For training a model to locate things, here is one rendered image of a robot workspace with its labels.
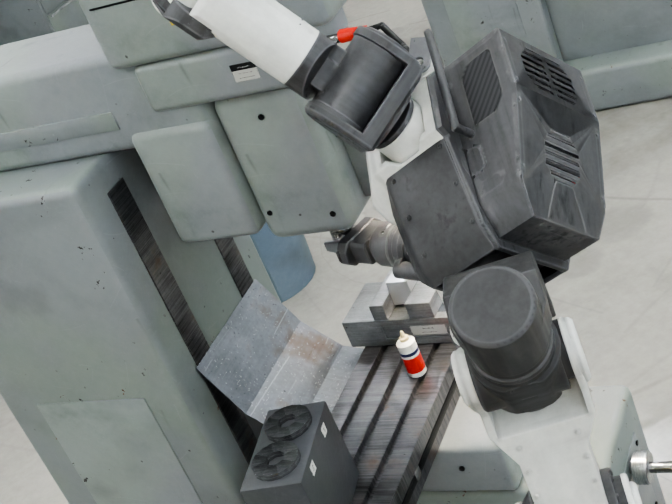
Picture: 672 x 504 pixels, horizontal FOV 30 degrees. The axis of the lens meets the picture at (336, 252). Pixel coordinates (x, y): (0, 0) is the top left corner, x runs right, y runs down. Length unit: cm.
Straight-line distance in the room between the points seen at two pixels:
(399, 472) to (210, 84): 81
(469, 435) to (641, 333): 160
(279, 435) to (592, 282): 226
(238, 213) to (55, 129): 40
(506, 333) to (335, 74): 46
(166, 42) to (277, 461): 77
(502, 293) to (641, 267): 280
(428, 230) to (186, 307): 97
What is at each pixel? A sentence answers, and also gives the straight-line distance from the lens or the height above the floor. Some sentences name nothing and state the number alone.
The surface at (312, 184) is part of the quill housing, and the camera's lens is 232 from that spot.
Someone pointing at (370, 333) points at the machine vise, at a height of 94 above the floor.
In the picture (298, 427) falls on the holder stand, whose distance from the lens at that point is 229.
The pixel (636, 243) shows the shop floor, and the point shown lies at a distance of 451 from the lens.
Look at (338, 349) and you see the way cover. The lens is 290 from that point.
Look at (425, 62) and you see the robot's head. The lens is 198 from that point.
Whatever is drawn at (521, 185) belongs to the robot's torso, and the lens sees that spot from 172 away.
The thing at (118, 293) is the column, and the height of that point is 132.
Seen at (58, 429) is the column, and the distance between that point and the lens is 291.
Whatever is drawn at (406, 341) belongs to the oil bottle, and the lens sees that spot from 258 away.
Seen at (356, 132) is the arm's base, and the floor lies 170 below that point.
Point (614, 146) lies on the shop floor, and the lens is 516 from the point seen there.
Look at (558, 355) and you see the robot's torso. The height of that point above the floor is 139.
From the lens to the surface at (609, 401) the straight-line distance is 272.
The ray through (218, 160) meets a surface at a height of 152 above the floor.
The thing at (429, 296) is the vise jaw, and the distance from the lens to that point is 265.
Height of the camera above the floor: 240
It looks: 28 degrees down
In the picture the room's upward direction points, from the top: 23 degrees counter-clockwise
